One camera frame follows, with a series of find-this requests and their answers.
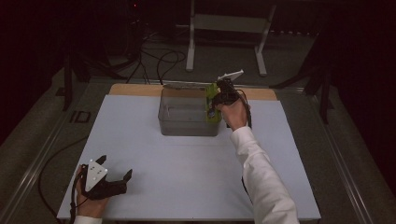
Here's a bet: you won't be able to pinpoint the person's right hand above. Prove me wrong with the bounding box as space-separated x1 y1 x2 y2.
216 98 250 132

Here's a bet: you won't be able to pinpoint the person's left hand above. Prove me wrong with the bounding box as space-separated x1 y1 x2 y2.
75 164 110 218

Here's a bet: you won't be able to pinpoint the black stand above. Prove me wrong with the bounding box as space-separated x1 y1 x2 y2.
60 46 129 112

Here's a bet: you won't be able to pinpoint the transparent grey plastic container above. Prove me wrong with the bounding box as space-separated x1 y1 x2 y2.
157 83 223 137

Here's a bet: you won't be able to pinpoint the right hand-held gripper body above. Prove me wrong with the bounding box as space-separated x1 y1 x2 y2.
213 68 246 106

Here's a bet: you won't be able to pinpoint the black square floor bracket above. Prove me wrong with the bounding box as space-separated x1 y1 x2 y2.
69 109 92 124

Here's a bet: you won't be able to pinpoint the white table sheet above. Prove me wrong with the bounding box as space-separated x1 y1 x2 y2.
56 94 322 222

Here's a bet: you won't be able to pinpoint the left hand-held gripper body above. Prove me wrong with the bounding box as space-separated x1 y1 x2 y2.
81 159 129 201

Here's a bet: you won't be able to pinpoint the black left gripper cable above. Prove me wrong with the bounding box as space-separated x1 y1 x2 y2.
37 135 90 224

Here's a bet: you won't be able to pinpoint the black floor cables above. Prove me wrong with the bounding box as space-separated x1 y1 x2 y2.
125 31 188 86

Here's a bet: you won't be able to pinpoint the grey metal stand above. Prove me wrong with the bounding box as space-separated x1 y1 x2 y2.
176 0 277 77

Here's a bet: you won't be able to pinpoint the green cartoon phone case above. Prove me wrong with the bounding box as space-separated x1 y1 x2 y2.
205 82 223 124

